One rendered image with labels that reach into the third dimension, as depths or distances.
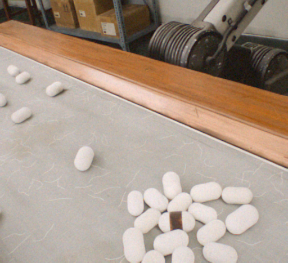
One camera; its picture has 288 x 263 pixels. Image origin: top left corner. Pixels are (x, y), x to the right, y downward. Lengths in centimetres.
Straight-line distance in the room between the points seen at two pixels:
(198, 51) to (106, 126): 27
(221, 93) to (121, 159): 18
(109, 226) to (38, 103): 35
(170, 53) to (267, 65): 31
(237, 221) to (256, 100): 22
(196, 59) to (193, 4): 212
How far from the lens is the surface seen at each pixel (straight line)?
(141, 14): 294
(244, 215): 36
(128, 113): 57
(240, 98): 53
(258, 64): 95
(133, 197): 39
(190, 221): 36
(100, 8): 306
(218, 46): 75
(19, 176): 51
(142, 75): 63
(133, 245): 34
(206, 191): 39
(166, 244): 34
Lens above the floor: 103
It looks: 32 degrees down
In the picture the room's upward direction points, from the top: 10 degrees counter-clockwise
